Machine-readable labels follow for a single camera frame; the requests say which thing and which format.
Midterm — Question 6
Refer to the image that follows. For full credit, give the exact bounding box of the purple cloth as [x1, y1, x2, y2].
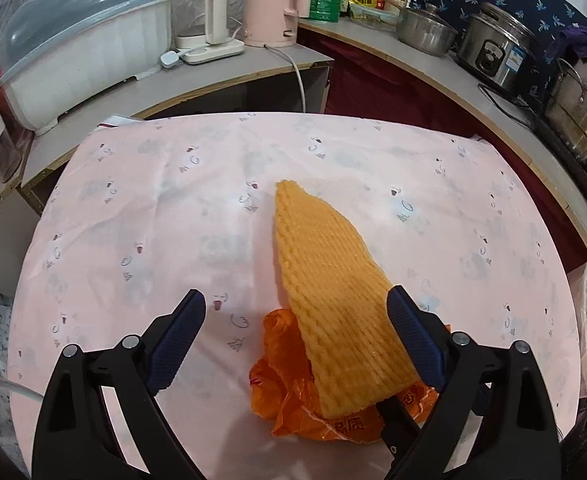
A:
[546, 25, 587, 78]

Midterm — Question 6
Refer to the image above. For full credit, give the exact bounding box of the orange plastic bag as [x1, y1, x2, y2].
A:
[248, 308, 441, 443]

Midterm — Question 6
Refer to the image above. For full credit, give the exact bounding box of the black power cable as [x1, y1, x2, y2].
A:
[477, 82, 544, 131]

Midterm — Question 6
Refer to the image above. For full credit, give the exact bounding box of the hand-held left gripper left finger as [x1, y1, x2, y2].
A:
[32, 288, 207, 480]

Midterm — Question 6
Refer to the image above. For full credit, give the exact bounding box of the pink electric kettle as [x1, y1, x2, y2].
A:
[244, 0, 317, 48]

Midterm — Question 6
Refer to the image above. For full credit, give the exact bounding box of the white kettle cable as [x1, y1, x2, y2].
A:
[264, 44, 308, 116]

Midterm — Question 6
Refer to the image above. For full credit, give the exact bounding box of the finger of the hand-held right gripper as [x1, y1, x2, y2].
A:
[377, 396, 421, 456]

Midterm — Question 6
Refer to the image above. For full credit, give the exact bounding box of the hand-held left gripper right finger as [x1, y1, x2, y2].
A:
[386, 285, 561, 480]

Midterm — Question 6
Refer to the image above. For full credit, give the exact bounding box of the glass kettle with white handle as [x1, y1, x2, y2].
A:
[168, 0, 247, 66]

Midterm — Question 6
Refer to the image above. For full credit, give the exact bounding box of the black induction cooker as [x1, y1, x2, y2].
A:
[536, 112, 587, 201]

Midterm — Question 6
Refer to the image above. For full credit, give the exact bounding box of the small steel pot with lid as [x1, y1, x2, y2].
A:
[396, 4, 458, 58]

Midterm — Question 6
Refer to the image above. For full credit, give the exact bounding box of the pink printed tablecloth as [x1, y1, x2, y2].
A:
[8, 112, 577, 480]

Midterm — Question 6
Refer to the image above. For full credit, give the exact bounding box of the orange foam fruit net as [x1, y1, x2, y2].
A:
[274, 179, 421, 418]

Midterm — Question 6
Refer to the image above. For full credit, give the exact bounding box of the clear food container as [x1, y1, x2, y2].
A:
[348, 4, 399, 31]

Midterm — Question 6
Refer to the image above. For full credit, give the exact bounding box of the white dish box with lid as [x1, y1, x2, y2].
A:
[0, 0, 174, 133]

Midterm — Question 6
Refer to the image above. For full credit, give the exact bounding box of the large steel steamer pot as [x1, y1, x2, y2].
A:
[543, 57, 587, 168]

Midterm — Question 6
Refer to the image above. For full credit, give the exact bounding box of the steel rice cooker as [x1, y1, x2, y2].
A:
[456, 1, 549, 98]

